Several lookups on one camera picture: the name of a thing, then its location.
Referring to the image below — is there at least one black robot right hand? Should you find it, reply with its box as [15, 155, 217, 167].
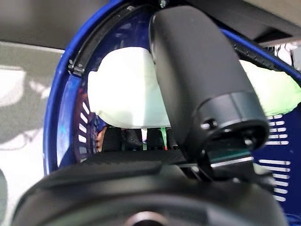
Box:
[11, 5, 290, 226]

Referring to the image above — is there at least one napa cabbage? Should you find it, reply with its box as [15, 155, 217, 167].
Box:
[87, 46, 301, 129]

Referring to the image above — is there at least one blue plastic shopping basket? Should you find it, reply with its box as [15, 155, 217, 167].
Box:
[43, 0, 301, 226]

